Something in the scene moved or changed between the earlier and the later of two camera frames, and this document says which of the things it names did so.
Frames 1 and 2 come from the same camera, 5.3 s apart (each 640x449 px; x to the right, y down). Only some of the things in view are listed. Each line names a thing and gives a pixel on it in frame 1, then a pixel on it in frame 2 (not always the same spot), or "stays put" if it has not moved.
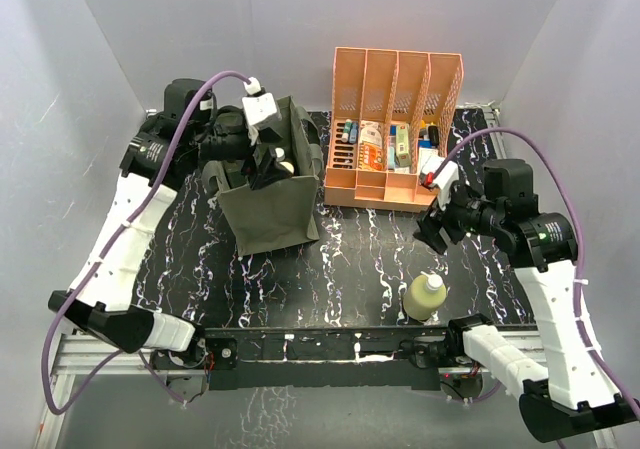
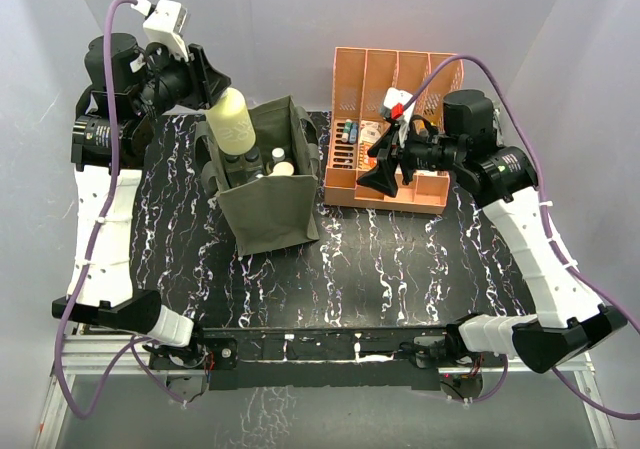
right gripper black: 430,223 → 382,178
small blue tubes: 350,132 stays put
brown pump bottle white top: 288,166 stays put
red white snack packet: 371,146 stays put
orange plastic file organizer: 391,111 stays put
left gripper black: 262,171 → 203,81
